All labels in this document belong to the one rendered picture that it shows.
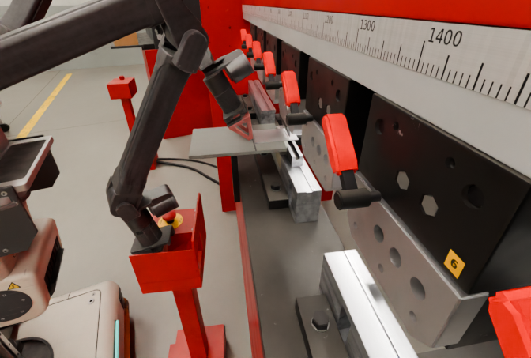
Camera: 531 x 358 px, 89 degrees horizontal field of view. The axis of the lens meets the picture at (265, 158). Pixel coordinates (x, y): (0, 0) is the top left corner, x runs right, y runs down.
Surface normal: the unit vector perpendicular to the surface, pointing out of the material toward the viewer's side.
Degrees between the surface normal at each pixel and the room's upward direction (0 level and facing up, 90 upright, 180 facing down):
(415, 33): 90
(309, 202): 90
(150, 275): 90
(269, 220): 0
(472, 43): 90
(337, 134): 39
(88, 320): 0
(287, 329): 0
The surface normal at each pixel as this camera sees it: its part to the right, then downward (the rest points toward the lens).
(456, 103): -0.99, 0.08
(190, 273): 0.12, 0.50
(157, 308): 0.00, -0.87
